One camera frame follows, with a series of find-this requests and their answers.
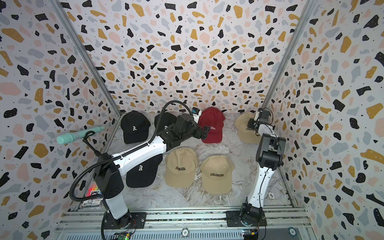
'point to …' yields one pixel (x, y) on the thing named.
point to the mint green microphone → (69, 137)
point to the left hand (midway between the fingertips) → (206, 124)
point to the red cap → (213, 117)
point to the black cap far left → (135, 126)
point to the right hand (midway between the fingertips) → (255, 121)
